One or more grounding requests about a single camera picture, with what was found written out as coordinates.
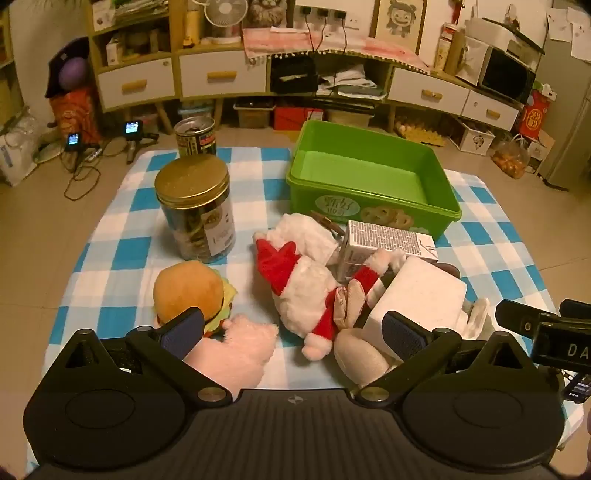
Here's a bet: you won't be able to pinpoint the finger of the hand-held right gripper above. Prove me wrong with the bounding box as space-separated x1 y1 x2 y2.
560 298 591 321
495 299 562 345

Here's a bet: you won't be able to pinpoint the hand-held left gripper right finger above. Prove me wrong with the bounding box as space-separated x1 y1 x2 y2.
352 310 531 404

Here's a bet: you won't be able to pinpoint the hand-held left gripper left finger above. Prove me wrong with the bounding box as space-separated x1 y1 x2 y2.
64 307 232 408

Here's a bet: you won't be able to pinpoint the beige plush toy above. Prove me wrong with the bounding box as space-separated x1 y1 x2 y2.
332 279 402 389

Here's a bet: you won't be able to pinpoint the white fluffy plush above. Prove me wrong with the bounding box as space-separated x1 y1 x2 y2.
265 213 345 266

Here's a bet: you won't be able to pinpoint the green plastic bin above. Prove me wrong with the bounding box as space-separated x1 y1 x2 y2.
285 121 462 241

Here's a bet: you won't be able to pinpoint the hamburger plush toy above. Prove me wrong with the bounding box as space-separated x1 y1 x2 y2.
152 261 238 340

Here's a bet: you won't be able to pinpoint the white box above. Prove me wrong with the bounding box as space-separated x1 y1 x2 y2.
362 255 468 361

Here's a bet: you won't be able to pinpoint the pink plush toy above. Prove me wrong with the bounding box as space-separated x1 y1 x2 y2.
185 314 280 400

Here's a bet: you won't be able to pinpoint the blue white checked mat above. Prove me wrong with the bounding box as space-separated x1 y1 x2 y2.
25 147 585 472

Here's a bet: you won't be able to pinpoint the grey white drink carton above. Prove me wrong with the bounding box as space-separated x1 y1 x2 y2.
336 220 437 282

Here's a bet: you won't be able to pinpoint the clear jar gold lid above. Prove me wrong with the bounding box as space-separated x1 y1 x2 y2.
154 154 236 265

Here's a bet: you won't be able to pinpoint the brown wooden piece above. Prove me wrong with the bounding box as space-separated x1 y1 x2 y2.
309 211 347 234

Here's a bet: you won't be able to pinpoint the bag of oranges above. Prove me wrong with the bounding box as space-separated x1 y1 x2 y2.
490 134 532 180

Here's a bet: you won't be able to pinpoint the cardboard box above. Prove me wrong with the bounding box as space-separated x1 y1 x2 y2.
526 131 557 174

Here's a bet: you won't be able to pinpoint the grey refrigerator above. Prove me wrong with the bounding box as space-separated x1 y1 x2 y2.
538 88 591 192

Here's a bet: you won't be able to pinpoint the white crate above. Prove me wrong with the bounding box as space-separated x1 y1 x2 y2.
455 122 497 155

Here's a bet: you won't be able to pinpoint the black yellow tin can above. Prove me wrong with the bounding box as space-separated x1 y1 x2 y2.
174 116 217 158

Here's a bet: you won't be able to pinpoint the red gift bag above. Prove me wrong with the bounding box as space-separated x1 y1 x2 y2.
515 90 557 139

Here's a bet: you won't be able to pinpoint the yellow egg tray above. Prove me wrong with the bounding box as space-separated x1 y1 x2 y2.
394 117 448 147

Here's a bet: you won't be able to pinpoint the blue plastic box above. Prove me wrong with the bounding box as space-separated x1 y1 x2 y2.
178 104 215 121

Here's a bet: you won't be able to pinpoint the clear storage box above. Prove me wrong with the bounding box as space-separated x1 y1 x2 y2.
233 102 273 130
323 108 375 129

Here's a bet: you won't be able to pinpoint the red box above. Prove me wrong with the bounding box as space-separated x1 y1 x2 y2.
273 107 324 131

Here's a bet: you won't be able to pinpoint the orange bag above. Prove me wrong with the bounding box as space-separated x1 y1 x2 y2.
50 88 102 144

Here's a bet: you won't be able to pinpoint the white plastic bag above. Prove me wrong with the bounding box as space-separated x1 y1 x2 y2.
0 108 42 188

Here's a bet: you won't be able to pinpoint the pile of papers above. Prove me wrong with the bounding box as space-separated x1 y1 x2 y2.
316 65 389 100

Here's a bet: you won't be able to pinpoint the wooden tv cabinet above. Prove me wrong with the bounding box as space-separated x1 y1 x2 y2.
85 0 539 139

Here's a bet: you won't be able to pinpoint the purple ball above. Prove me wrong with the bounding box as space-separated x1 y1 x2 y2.
59 58 89 90

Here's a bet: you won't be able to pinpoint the pink table runner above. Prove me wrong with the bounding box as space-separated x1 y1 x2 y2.
242 28 432 75

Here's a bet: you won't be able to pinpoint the black bag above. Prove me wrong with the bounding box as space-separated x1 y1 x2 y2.
45 38 90 99

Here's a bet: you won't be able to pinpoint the cardboard tube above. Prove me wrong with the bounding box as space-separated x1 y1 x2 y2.
186 7 204 40

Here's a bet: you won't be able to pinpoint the framed cartoon picture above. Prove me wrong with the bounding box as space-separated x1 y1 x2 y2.
372 0 428 54

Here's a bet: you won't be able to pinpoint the white desk fan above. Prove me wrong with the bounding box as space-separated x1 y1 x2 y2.
204 0 249 44

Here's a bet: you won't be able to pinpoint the stack of books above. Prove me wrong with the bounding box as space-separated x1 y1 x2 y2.
113 0 169 21

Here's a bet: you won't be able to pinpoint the framed cat picture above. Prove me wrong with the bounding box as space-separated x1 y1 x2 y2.
247 0 291 29

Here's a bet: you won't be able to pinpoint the black cable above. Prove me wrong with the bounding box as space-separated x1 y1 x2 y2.
64 148 101 202

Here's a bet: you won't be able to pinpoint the white drawer wooden handle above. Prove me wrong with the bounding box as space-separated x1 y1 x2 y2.
462 91 522 132
179 50 267 99
98 58 175 110
388 68 471 115

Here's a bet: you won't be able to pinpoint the white wall sockets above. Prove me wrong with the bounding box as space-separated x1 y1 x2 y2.
295 4 349 24

